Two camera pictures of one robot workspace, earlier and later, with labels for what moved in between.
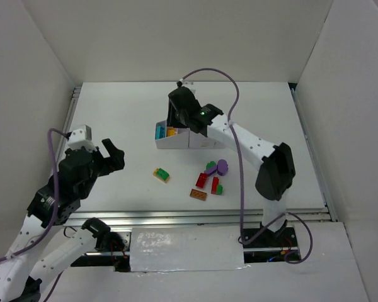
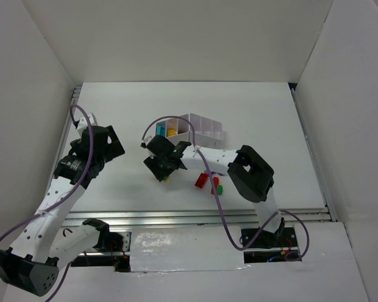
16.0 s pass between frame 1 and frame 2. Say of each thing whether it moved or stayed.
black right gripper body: moved
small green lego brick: stayed
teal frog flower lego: stayed
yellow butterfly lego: stayed
